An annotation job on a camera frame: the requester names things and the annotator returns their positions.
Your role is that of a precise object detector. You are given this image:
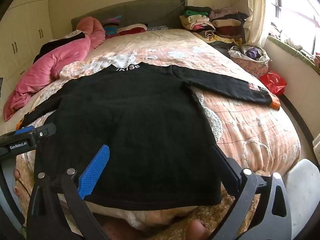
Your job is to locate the white stool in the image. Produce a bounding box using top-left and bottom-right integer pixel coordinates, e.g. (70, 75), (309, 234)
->
(284, 158), (320, 230)

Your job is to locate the floral fabric basket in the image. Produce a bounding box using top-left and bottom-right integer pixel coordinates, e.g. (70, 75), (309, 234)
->
(229, 44), (270, 77)

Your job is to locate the purple cloth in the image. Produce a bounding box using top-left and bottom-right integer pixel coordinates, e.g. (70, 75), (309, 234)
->
(245, 46), (262, 60)

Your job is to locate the red and cream cloth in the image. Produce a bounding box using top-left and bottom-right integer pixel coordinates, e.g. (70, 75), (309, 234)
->
(116, 24), (148, 37)

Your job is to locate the cream curtain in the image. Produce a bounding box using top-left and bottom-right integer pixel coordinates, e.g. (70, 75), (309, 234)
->
(244, 0), (269, 47)

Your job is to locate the dark wooden bed frame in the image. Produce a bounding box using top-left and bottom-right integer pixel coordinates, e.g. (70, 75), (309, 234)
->
(279, 95), (315, 142)

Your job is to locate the black t-shirt with print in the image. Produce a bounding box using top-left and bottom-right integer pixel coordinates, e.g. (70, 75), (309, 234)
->
(19, 61), (280, 212)

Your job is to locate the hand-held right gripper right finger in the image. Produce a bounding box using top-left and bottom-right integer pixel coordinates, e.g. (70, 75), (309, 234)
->
(210, 144), (293, 240)

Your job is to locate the grey patterned cloth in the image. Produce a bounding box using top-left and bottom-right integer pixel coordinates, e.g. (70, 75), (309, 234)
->
(147, 24), (171, 32)

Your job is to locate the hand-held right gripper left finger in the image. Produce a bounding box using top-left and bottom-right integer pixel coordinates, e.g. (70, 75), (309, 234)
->
(26, 144), (112, 240)

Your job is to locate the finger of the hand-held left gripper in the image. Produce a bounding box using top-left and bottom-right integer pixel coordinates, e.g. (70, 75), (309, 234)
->
(15, 123), (57, 138)

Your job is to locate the window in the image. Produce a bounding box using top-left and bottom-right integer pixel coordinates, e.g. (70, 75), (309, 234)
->
(271, 0), (320, 58)

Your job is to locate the grey pillow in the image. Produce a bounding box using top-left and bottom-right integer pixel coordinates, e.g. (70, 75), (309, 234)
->
(71, 0), (188, 32)

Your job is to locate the green window sill cushion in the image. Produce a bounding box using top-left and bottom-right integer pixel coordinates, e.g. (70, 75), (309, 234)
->
(267, 34), (320, 75)

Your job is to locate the cream wardrobe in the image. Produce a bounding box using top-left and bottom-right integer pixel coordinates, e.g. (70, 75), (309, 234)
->
(0, 0), (54, 80)

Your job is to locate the red plastic bag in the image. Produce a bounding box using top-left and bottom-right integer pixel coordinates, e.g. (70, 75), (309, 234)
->
(259, 70), (287, 96)

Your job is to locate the beige fluffy blanket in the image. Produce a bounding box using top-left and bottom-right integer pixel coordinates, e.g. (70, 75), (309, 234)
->
(15, 152), (273, 240)

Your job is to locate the black cloth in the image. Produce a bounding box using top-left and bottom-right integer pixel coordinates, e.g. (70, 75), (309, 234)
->
(32, 30), (87, 64)

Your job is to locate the peach patterned blanket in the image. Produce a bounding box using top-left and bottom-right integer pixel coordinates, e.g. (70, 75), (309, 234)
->
(0, 27), (302, 230)

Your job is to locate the pink quilt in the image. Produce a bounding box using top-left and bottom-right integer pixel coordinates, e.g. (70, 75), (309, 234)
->
(2, 16), (107, 122)

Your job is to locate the pile of folded clothes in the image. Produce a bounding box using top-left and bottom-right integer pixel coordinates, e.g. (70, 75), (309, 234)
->
(179, 6), (250, 47)

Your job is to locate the person's left hand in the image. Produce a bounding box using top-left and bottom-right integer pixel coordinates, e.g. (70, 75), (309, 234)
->
(12, 168), (25, 197)

